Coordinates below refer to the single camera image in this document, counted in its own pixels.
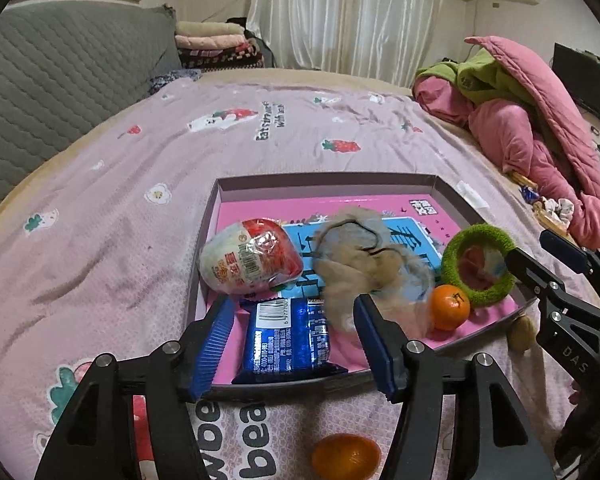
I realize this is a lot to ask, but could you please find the small brown round object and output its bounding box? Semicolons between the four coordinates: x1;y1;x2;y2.
510;316;537;352

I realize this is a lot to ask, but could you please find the blue white wrapped egg toy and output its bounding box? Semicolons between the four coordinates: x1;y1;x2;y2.
461;246;506;286

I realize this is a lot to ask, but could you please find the folded beige blanket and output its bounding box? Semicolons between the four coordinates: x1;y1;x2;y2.
175;21;243;37

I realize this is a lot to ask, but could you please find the green blanket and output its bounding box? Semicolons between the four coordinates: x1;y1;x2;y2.
455;57;566;156

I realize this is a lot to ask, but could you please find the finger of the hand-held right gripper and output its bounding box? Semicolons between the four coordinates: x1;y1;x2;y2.
540;230;600;311
504;247;600;378

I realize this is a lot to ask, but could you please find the dark patterned cloth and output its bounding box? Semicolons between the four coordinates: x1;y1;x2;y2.
147;69;201;96

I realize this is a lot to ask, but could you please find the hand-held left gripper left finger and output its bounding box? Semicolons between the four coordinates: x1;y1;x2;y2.
32;296;236;480

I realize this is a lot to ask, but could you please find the orange tangerine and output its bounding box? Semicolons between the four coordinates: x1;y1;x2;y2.
427;284;472;332
311;433;382;480

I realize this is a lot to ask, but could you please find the folded checkered blanket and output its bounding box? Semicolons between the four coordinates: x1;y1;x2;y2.
177;45;266;71

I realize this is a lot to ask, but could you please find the white curtain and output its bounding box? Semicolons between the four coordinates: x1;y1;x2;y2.
247;0;448;88

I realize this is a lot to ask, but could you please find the folded pink blanket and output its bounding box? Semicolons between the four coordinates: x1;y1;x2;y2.
175;34;246;51

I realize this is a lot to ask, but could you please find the red white egg toy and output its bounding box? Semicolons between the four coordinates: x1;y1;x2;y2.
200;217;305;295

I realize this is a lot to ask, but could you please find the grey quilted headboard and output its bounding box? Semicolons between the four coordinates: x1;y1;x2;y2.
0;2;183;216

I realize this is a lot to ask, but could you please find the black television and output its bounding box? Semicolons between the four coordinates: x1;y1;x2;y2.
552;42;600;126

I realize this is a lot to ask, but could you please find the white patterned scrunchie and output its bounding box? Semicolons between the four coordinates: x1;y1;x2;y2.
542;198;576;222

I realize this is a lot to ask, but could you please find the shallow pink cardboard tray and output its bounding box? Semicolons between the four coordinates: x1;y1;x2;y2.
187;174;538;391

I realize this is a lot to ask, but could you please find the blue snack packet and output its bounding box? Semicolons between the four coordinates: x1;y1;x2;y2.
231;296;348;386

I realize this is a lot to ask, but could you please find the pink strawberry printed bed sheet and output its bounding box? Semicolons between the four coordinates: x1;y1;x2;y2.
0;77;581;480

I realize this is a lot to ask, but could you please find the pink quilt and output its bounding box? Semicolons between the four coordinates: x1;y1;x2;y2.
412;36;600;256

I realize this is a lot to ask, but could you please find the green fluffy ring scrunchie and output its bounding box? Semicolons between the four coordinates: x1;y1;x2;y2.
441;224;518;309

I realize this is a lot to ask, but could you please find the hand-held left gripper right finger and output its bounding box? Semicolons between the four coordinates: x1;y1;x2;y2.
354;294;556;480

